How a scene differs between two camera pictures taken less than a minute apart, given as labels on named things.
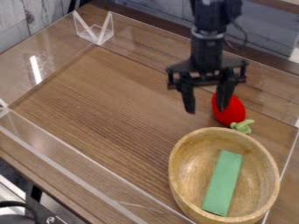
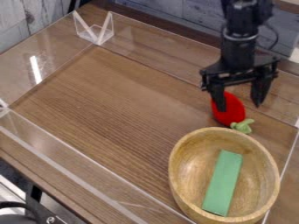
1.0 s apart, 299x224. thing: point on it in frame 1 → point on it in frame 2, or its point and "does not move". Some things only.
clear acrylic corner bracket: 95,33 does not move
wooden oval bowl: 191,165 does not move
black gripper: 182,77 → 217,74
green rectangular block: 222,183 does not move
